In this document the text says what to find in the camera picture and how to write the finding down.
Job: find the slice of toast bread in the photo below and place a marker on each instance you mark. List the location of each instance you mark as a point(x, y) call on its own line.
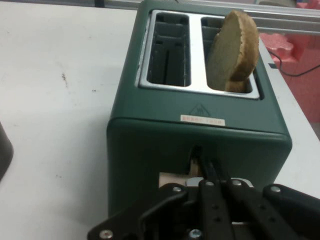
point(232, 50)

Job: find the black tape piece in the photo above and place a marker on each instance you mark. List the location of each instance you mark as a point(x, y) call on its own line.
point(272, 66)

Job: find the green two-slot toaster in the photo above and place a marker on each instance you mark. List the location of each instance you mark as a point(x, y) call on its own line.
point(150, 140)

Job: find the pink foam pieces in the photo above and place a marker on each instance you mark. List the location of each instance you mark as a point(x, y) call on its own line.
point(300, 57)

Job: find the black coffee machine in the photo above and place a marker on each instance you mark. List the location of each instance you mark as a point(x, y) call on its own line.
point(3, 150)

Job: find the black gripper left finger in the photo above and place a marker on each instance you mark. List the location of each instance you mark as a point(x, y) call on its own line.
point(212, 207)

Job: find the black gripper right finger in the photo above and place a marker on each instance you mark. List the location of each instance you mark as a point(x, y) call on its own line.
point(250, 207)

